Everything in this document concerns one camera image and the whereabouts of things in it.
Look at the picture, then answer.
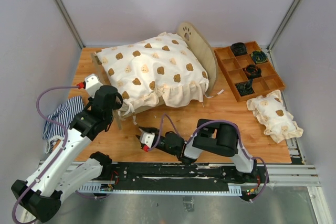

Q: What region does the right aluminium frame post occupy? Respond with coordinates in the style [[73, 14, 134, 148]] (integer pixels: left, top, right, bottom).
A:
[[266, 0, 302, 51]]

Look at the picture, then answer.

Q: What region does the striped blue white cloth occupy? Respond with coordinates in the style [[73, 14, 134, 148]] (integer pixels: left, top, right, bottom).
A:
[[42, 96, 84, 154]]

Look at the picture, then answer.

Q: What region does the black orange rolled sock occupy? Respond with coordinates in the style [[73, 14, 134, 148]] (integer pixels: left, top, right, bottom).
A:
[[243, 65, 262, 80]]

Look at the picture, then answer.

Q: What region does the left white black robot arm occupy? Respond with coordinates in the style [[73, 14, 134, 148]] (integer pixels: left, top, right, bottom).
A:
[[11, 85, 123, 223]]

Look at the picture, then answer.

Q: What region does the bear print bed cushion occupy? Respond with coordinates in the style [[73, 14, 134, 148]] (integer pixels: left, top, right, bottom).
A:
[[96, 31, 224, 126]]

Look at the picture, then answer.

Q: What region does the left aluminium frame post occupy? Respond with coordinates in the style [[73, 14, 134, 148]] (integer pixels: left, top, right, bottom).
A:
[[53, 0, 85, 49]]

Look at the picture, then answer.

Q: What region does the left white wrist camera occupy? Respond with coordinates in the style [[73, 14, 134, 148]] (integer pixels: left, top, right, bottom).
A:
[[85, 74, 103, 98]]

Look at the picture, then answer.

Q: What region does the dark green rolled sock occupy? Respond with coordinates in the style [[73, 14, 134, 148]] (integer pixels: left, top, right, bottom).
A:
[[236, 79, 254, 97]]

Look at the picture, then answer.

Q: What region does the aluminium frame post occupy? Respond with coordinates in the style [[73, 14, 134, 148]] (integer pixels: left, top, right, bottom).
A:
[[53, 0, 85, 49], [266, 0, 302, 51]]

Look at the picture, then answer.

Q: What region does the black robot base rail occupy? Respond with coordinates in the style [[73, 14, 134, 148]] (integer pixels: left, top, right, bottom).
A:
[[89, 163, 265, 187]]

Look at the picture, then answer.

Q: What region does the wooden pet bed frame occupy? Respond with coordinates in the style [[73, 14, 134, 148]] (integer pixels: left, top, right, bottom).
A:
[[90, 21, 219, 130]]

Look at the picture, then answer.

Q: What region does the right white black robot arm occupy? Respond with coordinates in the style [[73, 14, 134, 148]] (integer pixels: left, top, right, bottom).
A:
[[136, 119, 257, 182]]

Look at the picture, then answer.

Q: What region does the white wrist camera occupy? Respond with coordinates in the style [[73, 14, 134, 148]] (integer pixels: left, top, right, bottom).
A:
[[85, 74, 103, 98], [140, 132, 155, 152]]

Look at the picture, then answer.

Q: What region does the green black rolled sock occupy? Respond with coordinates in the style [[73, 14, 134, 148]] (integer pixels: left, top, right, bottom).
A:
[[250, 50, 267, 65]]

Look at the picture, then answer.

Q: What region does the small bear print pillow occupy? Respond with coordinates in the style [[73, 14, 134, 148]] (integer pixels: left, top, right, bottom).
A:
[[246, 90, 303, 143]]

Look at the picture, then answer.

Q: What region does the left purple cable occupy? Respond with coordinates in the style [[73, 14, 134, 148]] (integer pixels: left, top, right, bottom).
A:
[[12, 83, 85, 223]]

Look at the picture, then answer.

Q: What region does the white slotted cable duct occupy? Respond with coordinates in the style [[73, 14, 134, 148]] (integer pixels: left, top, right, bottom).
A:
[[78, 179, 242, 196]]

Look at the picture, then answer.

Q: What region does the black rolled sock back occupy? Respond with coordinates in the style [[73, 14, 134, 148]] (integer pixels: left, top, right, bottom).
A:
[[230, 42, 247, 57]]

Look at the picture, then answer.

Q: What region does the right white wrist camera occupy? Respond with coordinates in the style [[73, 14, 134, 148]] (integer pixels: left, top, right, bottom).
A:
[[140, 132, 155, 152]]

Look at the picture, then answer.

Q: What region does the orange wooden compartment tray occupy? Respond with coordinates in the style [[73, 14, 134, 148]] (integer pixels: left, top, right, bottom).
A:
[[215, 41, 286, 102]]

